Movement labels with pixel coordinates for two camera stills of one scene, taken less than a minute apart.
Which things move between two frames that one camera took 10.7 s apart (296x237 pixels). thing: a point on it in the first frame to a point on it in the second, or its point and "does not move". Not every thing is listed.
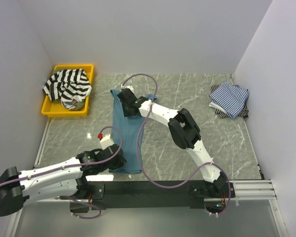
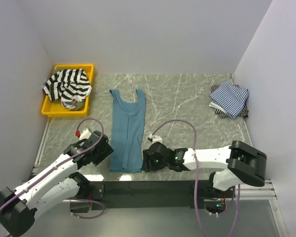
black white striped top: (68, 84) does not move
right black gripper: (125, 113) to (146, 157)
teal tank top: (130, 127) does not move
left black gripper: (121, 161) to (106, 149)
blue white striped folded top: (229, 98) does not move
